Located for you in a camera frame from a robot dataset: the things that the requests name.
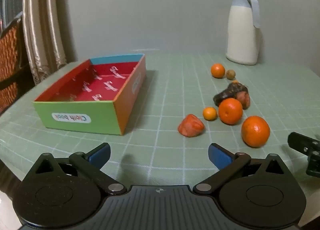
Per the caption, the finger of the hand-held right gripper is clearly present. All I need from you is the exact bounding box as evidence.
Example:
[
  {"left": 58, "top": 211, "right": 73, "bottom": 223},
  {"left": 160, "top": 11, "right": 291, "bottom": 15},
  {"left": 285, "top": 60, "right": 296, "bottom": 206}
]
[{"left": 287, "top": 132, "right": 320, "bottom": 177}]

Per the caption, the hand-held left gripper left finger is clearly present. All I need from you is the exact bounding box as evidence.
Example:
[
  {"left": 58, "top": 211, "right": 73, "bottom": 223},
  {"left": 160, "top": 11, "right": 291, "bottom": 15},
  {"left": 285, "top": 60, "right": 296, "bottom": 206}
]
[{"left": 22, "top": 142, "right": 128, "bottom": 195}]

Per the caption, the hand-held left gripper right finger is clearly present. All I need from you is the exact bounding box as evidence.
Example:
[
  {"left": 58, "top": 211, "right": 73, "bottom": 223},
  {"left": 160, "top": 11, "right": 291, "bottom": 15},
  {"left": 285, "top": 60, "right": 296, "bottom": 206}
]
[{"left": 192, "top": 142, "right": 297, "bottom": 195}]

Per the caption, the small orange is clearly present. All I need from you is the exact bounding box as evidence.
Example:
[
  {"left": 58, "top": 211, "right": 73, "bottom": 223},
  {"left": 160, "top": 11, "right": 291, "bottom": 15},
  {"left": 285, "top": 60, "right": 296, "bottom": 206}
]
[{"left": 203, "top": 107, "right": 217, "bottom": 121}]

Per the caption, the colourful cardboard box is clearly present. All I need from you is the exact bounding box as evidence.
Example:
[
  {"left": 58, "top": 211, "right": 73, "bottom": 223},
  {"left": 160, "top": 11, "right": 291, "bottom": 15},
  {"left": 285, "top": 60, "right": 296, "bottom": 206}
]
[{"left": 33, "top": 53, "right": 147, "bottom": 136}]

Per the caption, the dark brown wrinkled fruit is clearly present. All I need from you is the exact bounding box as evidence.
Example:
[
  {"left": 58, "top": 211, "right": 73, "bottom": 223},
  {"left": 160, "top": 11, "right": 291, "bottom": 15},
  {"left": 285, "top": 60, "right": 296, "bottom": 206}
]
[{"left": 213, "top": 81, "right": 249, "bottom": 107}]

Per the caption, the medium orange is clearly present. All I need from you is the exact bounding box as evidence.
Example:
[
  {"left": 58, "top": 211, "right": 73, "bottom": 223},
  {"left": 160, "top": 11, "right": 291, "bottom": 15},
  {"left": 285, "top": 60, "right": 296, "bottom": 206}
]
[{"left": 211, "top": 63, "right": 226, "bottom": 79}]

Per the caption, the red-orange soft fruit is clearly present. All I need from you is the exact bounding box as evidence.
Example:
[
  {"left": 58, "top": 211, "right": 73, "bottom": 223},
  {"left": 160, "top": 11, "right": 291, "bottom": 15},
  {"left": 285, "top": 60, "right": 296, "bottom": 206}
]
[{"left": 178, "top": 114, "right": 205, "bottom": 137}]

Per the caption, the large orange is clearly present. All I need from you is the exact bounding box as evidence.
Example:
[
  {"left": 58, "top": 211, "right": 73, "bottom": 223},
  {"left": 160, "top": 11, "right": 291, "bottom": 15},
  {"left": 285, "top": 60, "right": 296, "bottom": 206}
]
[
  {"left": 241, "top": 116, "right": 271, "bottom": 148},
  {"left": 218, "top": 98, "right": 243, "bottom": 125}
]

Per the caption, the reddish brown fruit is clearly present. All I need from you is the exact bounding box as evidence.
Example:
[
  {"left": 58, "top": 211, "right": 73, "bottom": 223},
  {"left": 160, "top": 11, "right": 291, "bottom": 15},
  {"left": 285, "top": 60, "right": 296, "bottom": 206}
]
[{"left": 236, "top": 91, "right": 251, "bottom": 110}]

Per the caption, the green grid table mat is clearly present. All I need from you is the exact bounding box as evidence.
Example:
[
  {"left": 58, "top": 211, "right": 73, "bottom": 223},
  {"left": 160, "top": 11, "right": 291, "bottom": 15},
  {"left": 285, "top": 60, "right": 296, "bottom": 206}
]
[{"left": 0, "top": 53, "right": 320, "bottom": 230}]

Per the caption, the white thermos jug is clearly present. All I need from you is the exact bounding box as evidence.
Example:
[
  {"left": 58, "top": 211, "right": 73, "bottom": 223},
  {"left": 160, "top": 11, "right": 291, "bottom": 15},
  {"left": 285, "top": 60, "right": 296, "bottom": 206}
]
[{"left": 225, "top": 0, "right": 262, "bottom": 66}]

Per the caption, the wooden wicker armchair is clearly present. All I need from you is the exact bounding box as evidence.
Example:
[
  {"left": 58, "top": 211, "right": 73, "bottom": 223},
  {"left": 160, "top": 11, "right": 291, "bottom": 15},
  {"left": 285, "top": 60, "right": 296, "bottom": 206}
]
[{"left": 0, "top": 18, "right": 35, "bottom": 115}]

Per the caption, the beige satin curtain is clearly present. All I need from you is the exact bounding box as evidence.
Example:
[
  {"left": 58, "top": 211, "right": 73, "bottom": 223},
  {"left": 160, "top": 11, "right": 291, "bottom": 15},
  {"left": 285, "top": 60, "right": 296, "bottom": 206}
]
[{"left": 22, "top": 0, "right": 68, "bottom": 86}]

